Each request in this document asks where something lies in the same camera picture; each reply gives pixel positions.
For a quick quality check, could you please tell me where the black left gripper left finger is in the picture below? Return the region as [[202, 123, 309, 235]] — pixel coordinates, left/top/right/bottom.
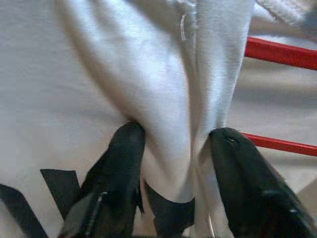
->
[[59, 121, 147, 238]]

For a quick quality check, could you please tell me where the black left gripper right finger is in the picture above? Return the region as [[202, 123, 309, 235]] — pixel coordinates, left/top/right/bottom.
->
[[209, 126, 317, 238]]

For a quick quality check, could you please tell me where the white t-shirt black print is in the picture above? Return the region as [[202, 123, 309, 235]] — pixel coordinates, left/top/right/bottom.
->
[[0, 0, 308, 238]]

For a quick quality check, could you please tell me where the red plastic clothes hanger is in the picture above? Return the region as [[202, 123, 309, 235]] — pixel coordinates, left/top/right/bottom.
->
[[244, 36, 317, 157]]

